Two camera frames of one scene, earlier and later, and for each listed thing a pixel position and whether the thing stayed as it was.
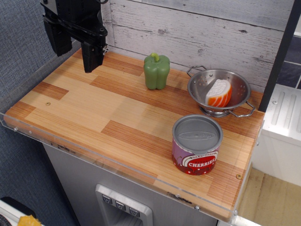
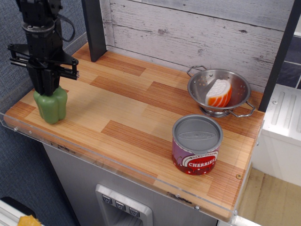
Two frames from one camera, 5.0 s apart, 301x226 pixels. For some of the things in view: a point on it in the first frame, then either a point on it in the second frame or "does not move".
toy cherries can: x=195 y=142 does not move
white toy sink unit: x=278 y=150 does not move
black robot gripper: x=81 y=20 -> x=44 y=50
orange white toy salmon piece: x=219 y=93 does not move
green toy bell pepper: x=156 y=68 -> x=52 y=108
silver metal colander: x=199 y=77 does not move
